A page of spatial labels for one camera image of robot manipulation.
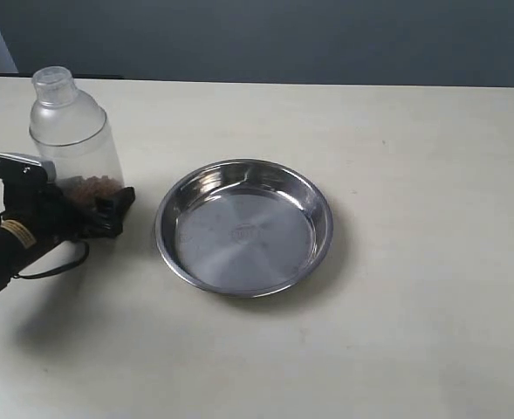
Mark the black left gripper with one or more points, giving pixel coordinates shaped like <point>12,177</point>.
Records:
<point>43,217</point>

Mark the clear plastic shaker bottle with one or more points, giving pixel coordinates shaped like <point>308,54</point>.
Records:
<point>72,130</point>

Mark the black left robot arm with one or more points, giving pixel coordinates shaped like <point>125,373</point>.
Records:
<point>14,261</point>

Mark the round stainless steel plate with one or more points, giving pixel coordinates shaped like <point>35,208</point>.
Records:
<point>243,228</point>

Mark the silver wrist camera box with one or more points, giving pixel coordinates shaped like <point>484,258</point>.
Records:
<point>27,170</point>

